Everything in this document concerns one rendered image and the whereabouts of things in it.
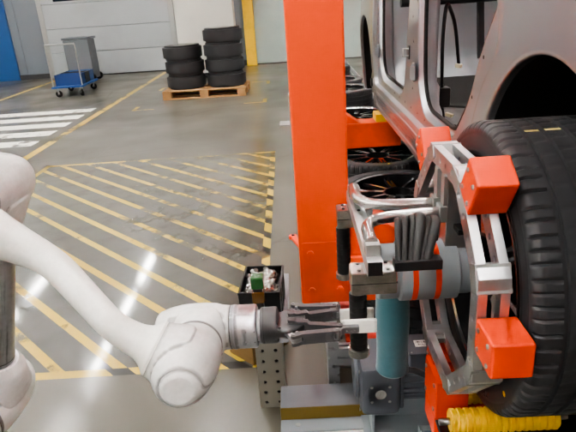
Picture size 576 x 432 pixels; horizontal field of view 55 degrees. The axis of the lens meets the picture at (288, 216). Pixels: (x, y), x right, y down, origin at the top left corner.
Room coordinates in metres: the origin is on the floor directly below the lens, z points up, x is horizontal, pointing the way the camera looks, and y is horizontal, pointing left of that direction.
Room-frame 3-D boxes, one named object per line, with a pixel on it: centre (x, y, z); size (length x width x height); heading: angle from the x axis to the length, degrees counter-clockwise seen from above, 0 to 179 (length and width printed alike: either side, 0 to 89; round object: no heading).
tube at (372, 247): (1.04, -0.24, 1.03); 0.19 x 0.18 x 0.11; 88
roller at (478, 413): (1.01, -0.47, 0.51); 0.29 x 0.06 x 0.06; 88
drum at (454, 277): (1.14, -0.30, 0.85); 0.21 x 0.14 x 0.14; 88
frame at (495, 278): (1.14, -0.37, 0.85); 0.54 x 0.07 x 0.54; 178
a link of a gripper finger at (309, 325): (0.95, -0.04, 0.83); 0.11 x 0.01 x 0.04; 77
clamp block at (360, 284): (0.97, -0.16, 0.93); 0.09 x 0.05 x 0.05; 88
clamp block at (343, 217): (1.31, -0.17, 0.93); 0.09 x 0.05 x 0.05; 88
